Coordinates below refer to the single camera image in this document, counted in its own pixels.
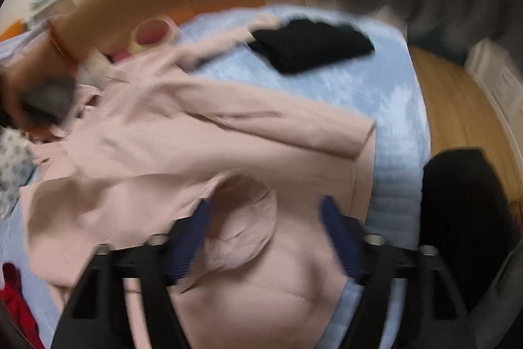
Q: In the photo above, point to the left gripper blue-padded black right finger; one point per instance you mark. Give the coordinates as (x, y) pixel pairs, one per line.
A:
(433, 314)

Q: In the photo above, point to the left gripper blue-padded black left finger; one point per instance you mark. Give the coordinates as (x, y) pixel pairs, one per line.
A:
(96, 313)

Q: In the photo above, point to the pale pink large garment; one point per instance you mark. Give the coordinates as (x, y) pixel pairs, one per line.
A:
(159, 140)

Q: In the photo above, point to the person's right hand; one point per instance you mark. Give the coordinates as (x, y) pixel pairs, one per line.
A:
(55, 57)

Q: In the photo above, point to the red knitted sweater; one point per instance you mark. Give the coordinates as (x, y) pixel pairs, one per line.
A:
(19, 328)

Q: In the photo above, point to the floral white pillow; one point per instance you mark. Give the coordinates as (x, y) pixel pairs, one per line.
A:
(16, 168)

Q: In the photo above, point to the light blue quilted bedspread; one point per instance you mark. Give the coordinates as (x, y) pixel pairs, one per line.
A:
(383, 86)

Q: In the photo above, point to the pink round plush toy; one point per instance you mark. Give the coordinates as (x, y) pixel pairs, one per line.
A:
(148, 35)

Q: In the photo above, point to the black folded garment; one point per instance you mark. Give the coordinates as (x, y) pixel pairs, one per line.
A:
(303, 45)

